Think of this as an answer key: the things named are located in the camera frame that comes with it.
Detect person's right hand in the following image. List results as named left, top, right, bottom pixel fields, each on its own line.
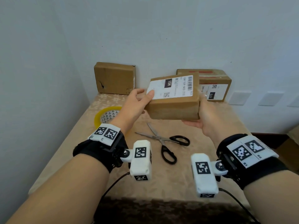
left=182, top=94, right=229, bottom=144

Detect person's left hand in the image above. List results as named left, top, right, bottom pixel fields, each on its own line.
left=110, top=89, right=155, bottom=135

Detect cardboard box with white label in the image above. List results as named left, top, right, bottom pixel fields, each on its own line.
left=145, top=72, right=200, bottom=121

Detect person's left forearm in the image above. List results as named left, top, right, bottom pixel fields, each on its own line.
left=7, top=153, right=110, bottom=224

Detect person's right forearm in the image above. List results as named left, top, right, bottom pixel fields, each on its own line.
left=242, top=170, right=299, bottom=224

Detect cardboard box with red tape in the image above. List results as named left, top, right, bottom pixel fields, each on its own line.
left=176, top=69, right=232, bottom=102

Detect plain cardboard box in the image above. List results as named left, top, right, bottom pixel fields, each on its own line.
left=94, top=62, right=136, bottom=95

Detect yellow packing tape roll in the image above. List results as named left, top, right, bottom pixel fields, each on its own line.
left=94, top=106, right=123, bottom=130

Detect beige floral tablecloth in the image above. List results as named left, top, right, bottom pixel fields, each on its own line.
left=28, top=92, right=253, bottom=208

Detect dark brown wooden furniture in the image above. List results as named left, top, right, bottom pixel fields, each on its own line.
left=251, top=125, right=299, bottom=171

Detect dark brown patterned cloth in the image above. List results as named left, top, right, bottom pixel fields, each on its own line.
left=93, top=196, right=255, bottom=224

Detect white wall plate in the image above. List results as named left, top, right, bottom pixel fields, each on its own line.
left=228, top=91, right=252, bottom=106
left=258, top=91, right=285, bottom=107
left=287, top=94, right=299, bottom=108

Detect black handled scissors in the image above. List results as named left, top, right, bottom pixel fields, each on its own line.
left=135, top=123, right=190, bottom=165

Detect white wrist camera with marker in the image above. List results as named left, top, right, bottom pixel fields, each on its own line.
left=191, top=153, right=228, bottom=199
left=121, top=140, right=153, bottom=182

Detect black wrist strap with markers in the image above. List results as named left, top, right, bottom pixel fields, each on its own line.
left=73, top=123, right=129, bottom=173
left=216, top=133, right=289, bottom=191

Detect black cable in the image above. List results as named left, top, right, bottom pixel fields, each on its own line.
left=218, top=187, right=260, bottom=224
left=101, top=172, right=131, bottom=199

